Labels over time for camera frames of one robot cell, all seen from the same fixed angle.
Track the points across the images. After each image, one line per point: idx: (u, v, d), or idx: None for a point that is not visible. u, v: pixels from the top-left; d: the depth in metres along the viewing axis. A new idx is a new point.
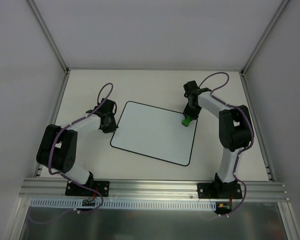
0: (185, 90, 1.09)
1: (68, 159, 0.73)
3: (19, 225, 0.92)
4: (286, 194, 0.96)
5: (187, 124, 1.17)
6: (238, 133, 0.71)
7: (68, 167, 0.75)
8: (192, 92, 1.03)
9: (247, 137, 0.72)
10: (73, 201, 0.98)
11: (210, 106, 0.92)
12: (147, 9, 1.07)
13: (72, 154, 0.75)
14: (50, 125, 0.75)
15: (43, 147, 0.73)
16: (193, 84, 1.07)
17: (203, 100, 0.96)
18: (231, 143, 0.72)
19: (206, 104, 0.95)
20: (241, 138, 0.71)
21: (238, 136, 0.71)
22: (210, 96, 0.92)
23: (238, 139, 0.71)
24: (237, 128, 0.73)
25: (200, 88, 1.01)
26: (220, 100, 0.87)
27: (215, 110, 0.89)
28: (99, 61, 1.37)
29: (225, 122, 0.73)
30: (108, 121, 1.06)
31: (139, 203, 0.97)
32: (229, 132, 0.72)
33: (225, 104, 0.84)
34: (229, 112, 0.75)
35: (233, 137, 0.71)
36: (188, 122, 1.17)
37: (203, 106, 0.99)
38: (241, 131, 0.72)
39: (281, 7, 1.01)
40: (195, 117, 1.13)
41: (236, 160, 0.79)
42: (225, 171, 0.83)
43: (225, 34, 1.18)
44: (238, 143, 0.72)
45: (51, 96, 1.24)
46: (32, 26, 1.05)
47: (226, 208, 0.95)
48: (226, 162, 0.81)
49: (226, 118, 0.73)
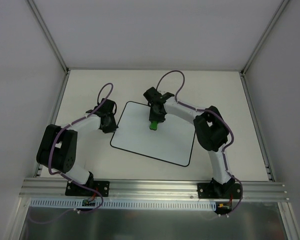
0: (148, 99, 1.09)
1: (68, 159, 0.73)
3: (18, 225, 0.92)
4: (286, 194, 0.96)
5: (155, 129, 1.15)
6: (214, 133, 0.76)
7: (68, 167, 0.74)
8: (155, 100, 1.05)
9: (223, 134, 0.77)
10: (73, 201, 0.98)
11: (179, 113, 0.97)
12: (148, 9, 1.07)
13: (72, 154, 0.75)
14: (50, 125, 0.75)
15: (43, 148, 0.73)
16: (153, 91, 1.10)
17: (171, 108, 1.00)
18: (213, 144, 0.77)
19: (174, 111, 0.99)
20: (219, 137, 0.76)
21: (216, 135, 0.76)
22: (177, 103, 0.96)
23: (217, 138, 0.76)
24: (212, 129, 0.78)
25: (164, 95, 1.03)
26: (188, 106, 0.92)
27: (186, 116, 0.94)
28: (99, 61, 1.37)
29: (201, 127, 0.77)
30: (108, 121, 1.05)
31: (139, 203, 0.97)
32: (207, 135, 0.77)
33: (195, 109, 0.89)
34: (201, 118, 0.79)
35: (212, 138, 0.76)
36: (155, 126, 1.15)
37: (171, 112, 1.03)
38: (216, 130, 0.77)
39: (281, 8, 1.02)
40: (162, 119, 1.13)
41: (224, 157, 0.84)
42: (219, 171, 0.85)
43: (225, 34, 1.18)
44: (218, 142, 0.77)
45: (50, 96, 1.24)
46: (32, 26, 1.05)
47: (226, 208, 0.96)
48: (215, 162, 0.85)
49: (201, 124, 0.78)
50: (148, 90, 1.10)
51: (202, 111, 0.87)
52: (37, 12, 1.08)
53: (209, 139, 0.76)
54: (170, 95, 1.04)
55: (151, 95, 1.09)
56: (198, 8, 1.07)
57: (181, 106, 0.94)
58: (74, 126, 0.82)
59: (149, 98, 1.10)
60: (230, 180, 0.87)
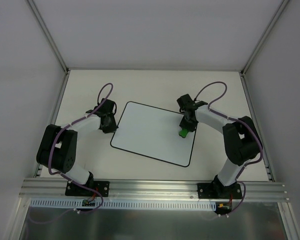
0: (181, 105, 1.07)
1: (68, 159, 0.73)
3: (18, 225, 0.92)
4: (286, 194, 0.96)
5: (184, 136, 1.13)
6: (246, 146, 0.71)
7: (68, 167, 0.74)
8: (188, 107, 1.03)
9: (255, 149, 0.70)
10: (73, 201, 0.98)
11: (210, 121, 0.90)
12: (147, 9, 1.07)
13: (72, 154, 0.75)
14: (50, 125, 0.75)
15: (43, 148, 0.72)
16: (187, 97, 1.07)
17: (202, 115, 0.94)
18: (240, 158, 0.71)
19: (205, 119, 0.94)
20: (250, 151, 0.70)
21: (246, 149, 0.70)
22: (209, 110, 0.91)
23: (247, 152, 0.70)
24: (243, 142, 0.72)
25: (197, 103, 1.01)
26: (220, 114, 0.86)
27: (216, 124, 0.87)
28: (99, 61, 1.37)
29: (231, 136, 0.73)
30: (108, 121, 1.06)
31: (139, 203, 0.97)
32: (237, 146, 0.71)
33: (227, 117, 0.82)
34: (232, 126, 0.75)
35: (242, 151, 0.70)
36: (185, 134, 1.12)
37: (203, 121, 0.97)
38: (249, 143, 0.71)
39: (280, 8, 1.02)
40: (193, 129, 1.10)
41: (241, 170, 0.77)
42: (228, 177, 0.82)
43: (225, 34, 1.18)
44: (247, 157, 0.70)
45: (50, 96, 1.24)
46: (31, 26, 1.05)
47: (226, 208, 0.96)
48: (231, 170, 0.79)
49: (232, 132, 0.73)
50: (181, 97, 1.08)
51: (234, 119, 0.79)
52: (37, 13, 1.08)
53: (238, 150, 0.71)
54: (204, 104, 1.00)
55: (184, 102, 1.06)
56: (197, 8, 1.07)
57: (212, 114, 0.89)
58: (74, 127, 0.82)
59: (181, 104, 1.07)
60: (233, 182, 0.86)
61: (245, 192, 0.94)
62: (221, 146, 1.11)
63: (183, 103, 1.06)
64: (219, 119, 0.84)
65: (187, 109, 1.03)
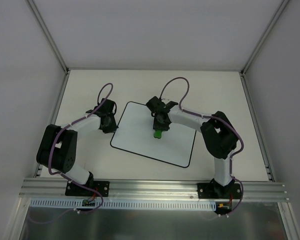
0: (150, 108, 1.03)
1: (68, 159, 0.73)
3: (18, 225, 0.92)
4: (286, 194, 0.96)
5: (159, 136, 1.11)
6: (223, 139, 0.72)
7: (68, 167, 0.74)
8: (159, 109, 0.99)
9: (234, 139, 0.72)
10: (73, 201, 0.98)
11: (185, 122, 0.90)
12: (147, 9, 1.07)
13: (72, 154, 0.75)
14: (50, 125, 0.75)
15: (43, 148, 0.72)
16: (156, 100, 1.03)
17: (176, 117, 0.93)
18: (222, 151, 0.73)
19: (179, 120, 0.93)
20: (229, 142, 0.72)
21: (225, 141, 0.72)
22: (181, 111, 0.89)
23: (226, 145, 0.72)
24: (220, 136, 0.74)
25: (167, 105, 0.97)
26: (193, 113, 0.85)
27: (192, 125, 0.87)
28: (99, 61, 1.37)
29: (209, 134, 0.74)
30: (108, 121, 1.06)
31: (139, 203, 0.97)
32: (216, 142, 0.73)
33: (201, 115, 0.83)
34: (208, 123, 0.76)
35: (222, 144, 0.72)
36: (159, 134, 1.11)
37: (175, 122, 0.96)
38: (226, 135, 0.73)
39: (281, 7, 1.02)
40: (167, 127, 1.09)
41: (230, 162, 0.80)
42: (222, 175, 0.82)
43: (225, 34, 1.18)
44: (228, 149, 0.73)
45: (50, 96, 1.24)
46: (31, 26, 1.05)
47: (226, 208, 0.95)
48: (220, 166, 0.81)
49: (208, 129, 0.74)
50: (150, 100, 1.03)
51: (208, 116, 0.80)
52: (36, 13, 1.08)
53: (218, 146, 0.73)
54: (173, 105, 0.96)
55: (154, 104, 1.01)
56: (198, 8, 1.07)
57: (186, 114, 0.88)
58: (73, 127, 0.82)
59: (152, 108, 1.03)
60: (231, 181, 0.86)
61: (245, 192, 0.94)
62: None
63: (154, 106, 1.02)
64: (194, 119, 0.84)
65: (158, 112, 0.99)
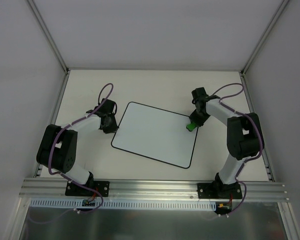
0: (193, 96, 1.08)
1: (68, 159, 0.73)
3: (18, 225, 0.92)
4: (286, 194, 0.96)
5: (191, 129, 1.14)
6: (247, 141, 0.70)
7: (68, 167, 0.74)
8: (201, 98, 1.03)
9: (256, 147, 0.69)
10: (73, 201, 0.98)
11: (218, 114, 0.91)
12: (147, 9, 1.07)
13: (72, 154, 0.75)
14: (50, 125, 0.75)
15: (43, 147, 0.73)
16: (202, 90, 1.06)
17: (211, 107, 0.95)
18: (239, 152, 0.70)
19: (213, 111, 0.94)
20: (250, 148, 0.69)
21: (247, 144, 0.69)
22: (219, 103, 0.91)
23: (247, 148, 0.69)
24: (245, 137, 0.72)
25: (209, 96, 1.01)
26: (229, 107, 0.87)
27: (223, 118, 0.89)
28: (99, 61, 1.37)
29: (234, 129, 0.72)
30: (108, 121, 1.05)
31: (139, 203, 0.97)
32: (237, 140, 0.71)
33: (234, 111, 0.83)
34: (237, 119, 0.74)
35: (242, 145, 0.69)
36: (192, 127, 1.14)
37: (210, 113, 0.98)
38: (250, 139, 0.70)
39: (281, 7, 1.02)
40: (201, 123, 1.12)
41: (241, 167, 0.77)
42: (228, 175, 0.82)
43: (225, 34, 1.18)
44: (246, 152, 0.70)
45: (50, 96, 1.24)
46: (32, 26, 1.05)
47: (226, 208, 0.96)
48: (230, 168, 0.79)
49: (236, 125, 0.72)
50: (196, 89, 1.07)
51: (240, 115, 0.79)
52: (37, 13, 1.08)
53: (238, 144, 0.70)
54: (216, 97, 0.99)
55: (199, 94, 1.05)
56: (197, 8, 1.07)
57: (222, 107, 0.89)
58: (75, 127, 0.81)
59: (195, 96, 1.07)
60: (234, 182, 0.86)
61: (245, 192, 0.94)
62: (221, 146, 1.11)
63: (197, 95, 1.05)
64: (226, 112, 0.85)
65: (199, 100, 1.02)
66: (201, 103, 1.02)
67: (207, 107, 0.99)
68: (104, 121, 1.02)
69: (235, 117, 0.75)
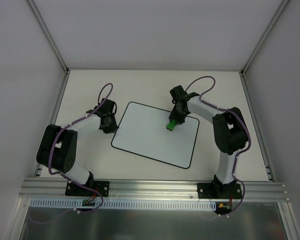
0: (173, 96, 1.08)
1: (68, 159, 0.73)
3: (18, 225, 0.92)
4: (286, 194, 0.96)
5: (171, 128, 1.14)
6: (234, 136, 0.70)
7: (68, 167, 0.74)
8: (180, 98, 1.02)
9: (244, 138, 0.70)
10: (73, 201, 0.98)
11: (201, 112, 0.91)
12: (147, 9, 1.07)
13: (72, 154, 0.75)
14: (50, 125, 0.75)
15: (43, 147, 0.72)
16: (180, 89, 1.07)
17: (193, 106, 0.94)
18: (229, 147, 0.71)
19: (196, 109, 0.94)
20: (238, 140, 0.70)
21: (235, 137, 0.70)
22: (199, 101, 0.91)
23: (235, 141, 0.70)
24: (231, 131, 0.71)
25: (188, 94, 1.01)
26: (209, 104, 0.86)
27: (207, 116, 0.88)
28: (99, 61, 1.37)
29: (220, 126, 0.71)
30: (108, 121, 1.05)
31: (139, 203, 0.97)
32: (225, 136, 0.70)
33: (217, 108, 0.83)
34: (222, 116, 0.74)
35: (231, 140, 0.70)
36: (172, 126, 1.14)
37: (193, 111, 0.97)
38: (236, 133, 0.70)
39: (281, 7, 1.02)
40: (182, 120, 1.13)
41: (235, 161, 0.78)
42: (224, 173, 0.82)
43: (225, 34, 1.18)
44: (236, 146, 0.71)
45: (50, 96, 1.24)
46: (31, 26, 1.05)
47: (226, 208, 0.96)
48: (225, 164, 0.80)
49: (220, 122, 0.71)
50: (173, 88, 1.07)
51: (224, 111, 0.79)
52: (37, 13, 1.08)
53: (226, 140, 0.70)
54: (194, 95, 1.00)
55: (177, 92, 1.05)
56: (197, 8, 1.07)
57: (204, 105, 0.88)
58: (75, 127, 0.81)
59: (174, 95, 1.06)
60: (232, 181, 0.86)
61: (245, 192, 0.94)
62: None
63: (176, 94, 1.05)
64: (209, 110, 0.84)
65: (178, 99, 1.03)
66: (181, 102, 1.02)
67: (187, 106, 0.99)
68: (104, 121, 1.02)
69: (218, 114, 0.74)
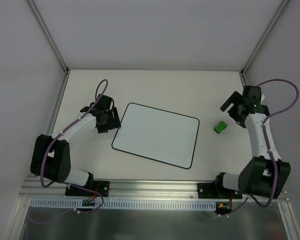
0: (243, 94, 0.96)
1: (63, 170, 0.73)
3: (19, 225, 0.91)
4: (286, 194, 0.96)
5: (219, 131, 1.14)
6: (258, 186, 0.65)
7: (63, 177, 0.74)
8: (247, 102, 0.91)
9: (264, 194, 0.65)
10: (73, 201, 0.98)
11: (254, 135, 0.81)
12: (147, 9, 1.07)
13: (66, 164, 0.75)
14: (40, 135, 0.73)
15: (36, 159, 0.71)
16: (255, 92, 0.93)
17: (250, 123, 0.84)
18: (246, 190, 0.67)
19: (250, 127, 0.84)
20: (258, 192, 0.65)
21: (258, 188, 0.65)
22: (261, 125, 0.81)
23: (255, 190, 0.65)
24: (261, 180, 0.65)
25: (260, 107, 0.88)
26: (268, 141, 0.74)
27: (255, 144, 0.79)
28: (98, 61, 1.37)
29: (255, 171, 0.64)
30: (105, 118, 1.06)
31: (139, 203, 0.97)
32: (251, 181, 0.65)
33: (269, 150, 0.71)
34: (265, 162, 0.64)
35: (252, 187, 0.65)
36: (220, 128, 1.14)
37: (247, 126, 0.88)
38: (264, 185, 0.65)
39: (281, 7, 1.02)
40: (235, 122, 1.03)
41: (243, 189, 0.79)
42: (229, 183, 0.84)
43: (225, 34, 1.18)
44: (252, 193, 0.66)
45: (51, 96, 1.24)
46: (32, 26, 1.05)
47: (226, 208, 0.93)
48: (235, 182, 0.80)
49: (259, 168, 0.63)
50: (252, 86, 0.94)
51: (272, 156, 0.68)
52: (37, 13, 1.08)
53: (249, 184, 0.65)
54: (267, 111, 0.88)
55: (251, 93, 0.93)
56: (197, 8, 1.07)
57: (262, 134, 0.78)
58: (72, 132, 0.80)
59: (245, 94, 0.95)
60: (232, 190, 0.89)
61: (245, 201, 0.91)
62: (222, 146, 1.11)
63: (247, 96, 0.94)
64: (261, 144, 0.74)
65: (245, 104, 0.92)
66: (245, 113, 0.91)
67: (248, 115, 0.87)
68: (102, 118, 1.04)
69: (264, 157, 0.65)
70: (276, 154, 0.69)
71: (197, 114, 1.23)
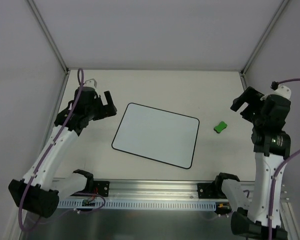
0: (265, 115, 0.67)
1: (48, 207, 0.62)
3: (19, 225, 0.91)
4: (286, 194, 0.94)
5: (219, 131, 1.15)
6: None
7: (51, 211, 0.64)
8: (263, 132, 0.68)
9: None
10: (72, 201, 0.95)
11: (259, 180, 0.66)
12: (147, 9, 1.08)
13: (52, 199, 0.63)
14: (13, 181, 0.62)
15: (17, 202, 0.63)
16: (281, 113, 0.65)
17: (259, 160, 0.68)
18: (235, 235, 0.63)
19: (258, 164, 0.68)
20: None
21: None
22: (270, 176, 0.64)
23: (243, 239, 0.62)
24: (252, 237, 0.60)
25: (277, 144, 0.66)
26: (273, 201, 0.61)
27: (255, 192, 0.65)
28: (98, 61, 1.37)
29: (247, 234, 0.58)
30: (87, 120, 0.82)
31: (139, 203, 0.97)
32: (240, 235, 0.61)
33: (269, 215, 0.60)
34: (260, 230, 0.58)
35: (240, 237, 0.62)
36: (220, 129, 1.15)
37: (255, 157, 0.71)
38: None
39: (281, 7, 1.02)
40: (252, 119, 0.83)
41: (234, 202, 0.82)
42: (226, 190, 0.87)
43: (225, 34, 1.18)
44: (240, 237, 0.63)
45: (51, 96, 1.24)
46: (32, 26, 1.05)
47: (226, 208, 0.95)
48: (230, 193, 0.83)
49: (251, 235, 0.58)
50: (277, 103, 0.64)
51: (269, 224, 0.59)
52: (37, 13, 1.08)
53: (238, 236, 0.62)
54: (288, 146, 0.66)
55: (273, 115, 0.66)
56: (197, 8, 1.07)
57: (268, 188, 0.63)
58: (42, 173, 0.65)
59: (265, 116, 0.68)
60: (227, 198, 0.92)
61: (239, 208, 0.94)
62: (222, 146, 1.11)
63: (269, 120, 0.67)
64: (263, 204, 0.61)
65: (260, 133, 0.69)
66: (259, 146, 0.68)
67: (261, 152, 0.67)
68: (84, 123, 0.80)
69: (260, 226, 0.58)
70: (275, 220, 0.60)
71: (197, 114, 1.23)
